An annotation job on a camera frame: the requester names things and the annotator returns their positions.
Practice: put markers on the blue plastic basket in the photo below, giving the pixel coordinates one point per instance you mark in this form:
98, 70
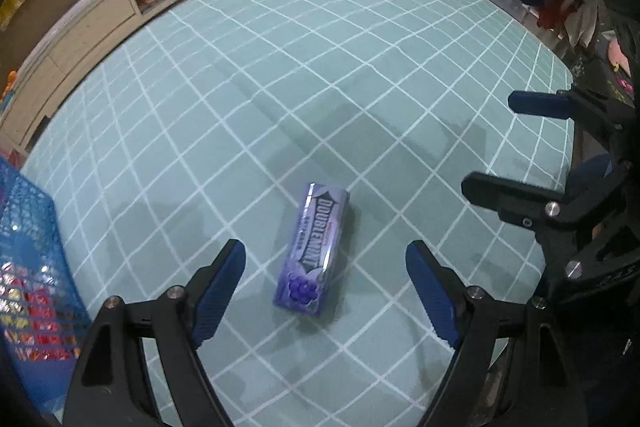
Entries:
30, 257

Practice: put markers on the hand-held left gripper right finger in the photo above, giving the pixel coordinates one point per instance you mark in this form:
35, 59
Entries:
432, 292

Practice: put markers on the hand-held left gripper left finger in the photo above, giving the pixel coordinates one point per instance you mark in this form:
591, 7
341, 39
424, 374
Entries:
220, 292

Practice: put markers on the teal checked mat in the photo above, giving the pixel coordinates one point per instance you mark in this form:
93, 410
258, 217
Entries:
325, 57

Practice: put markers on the purple chewing gum pack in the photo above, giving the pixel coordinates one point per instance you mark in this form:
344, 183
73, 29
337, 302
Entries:
310, 247

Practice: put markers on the heap of oranges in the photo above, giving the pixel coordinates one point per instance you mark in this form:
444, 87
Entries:
9, 89

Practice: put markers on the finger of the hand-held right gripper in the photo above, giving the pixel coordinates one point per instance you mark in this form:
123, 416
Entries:
537, 103
500, 194

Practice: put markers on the beige media cabinet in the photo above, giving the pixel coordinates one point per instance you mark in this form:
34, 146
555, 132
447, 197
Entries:
90, 32

